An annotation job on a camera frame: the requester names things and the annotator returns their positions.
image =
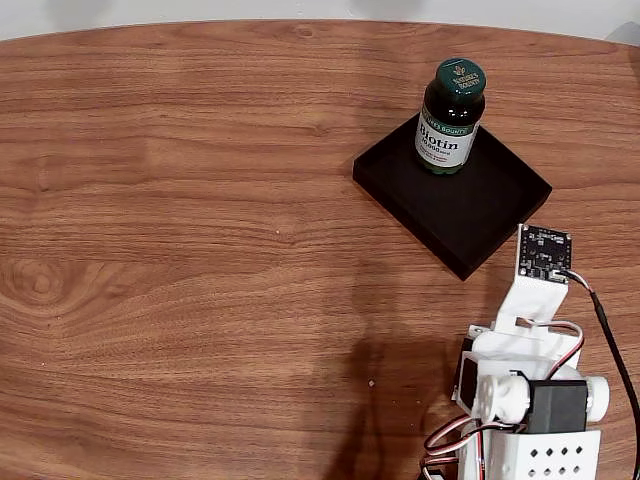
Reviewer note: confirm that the camera circuit board on mount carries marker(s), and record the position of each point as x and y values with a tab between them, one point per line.
545	255

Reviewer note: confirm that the green-capped biotin pill bottle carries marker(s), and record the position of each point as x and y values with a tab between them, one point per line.
445	140

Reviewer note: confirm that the shallow black box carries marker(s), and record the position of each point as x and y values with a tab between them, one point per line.
465	220

